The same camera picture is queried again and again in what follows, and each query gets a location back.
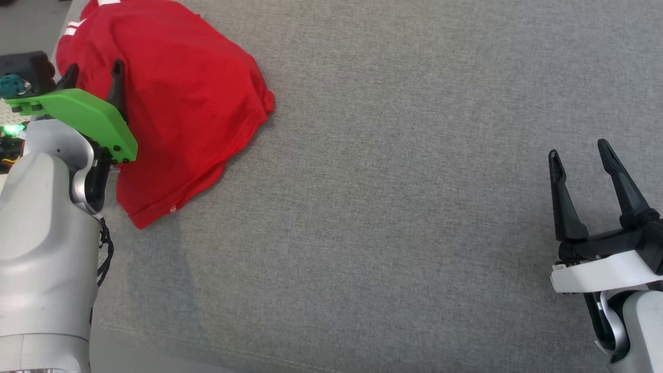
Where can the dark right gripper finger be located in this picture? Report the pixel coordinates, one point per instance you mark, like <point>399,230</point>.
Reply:
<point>629,199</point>
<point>564,212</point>

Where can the red white t-shirt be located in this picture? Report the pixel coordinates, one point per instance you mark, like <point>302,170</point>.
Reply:
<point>181,103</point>

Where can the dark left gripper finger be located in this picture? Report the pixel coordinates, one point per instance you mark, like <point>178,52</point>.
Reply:
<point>69,77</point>
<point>116,88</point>

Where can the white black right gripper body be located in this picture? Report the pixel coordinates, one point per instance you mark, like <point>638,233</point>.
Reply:
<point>606,269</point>

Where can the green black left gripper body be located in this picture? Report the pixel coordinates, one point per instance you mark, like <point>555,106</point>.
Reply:
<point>88,111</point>

